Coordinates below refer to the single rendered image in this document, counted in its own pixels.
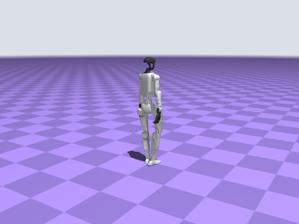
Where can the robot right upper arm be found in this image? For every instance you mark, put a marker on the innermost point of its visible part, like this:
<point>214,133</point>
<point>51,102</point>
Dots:
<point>156,79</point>

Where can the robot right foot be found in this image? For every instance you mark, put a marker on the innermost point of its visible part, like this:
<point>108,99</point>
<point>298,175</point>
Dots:
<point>150,162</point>

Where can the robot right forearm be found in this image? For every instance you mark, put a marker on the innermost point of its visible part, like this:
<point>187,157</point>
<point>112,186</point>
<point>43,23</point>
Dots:
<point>158,101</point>

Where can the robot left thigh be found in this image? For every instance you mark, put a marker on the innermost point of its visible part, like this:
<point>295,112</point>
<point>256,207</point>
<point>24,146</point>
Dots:
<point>144,122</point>

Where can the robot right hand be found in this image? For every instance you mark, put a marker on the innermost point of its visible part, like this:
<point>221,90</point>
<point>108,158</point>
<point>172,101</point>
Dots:
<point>158,116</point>

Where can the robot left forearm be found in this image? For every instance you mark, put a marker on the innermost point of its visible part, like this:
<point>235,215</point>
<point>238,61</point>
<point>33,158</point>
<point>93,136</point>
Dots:
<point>141,101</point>

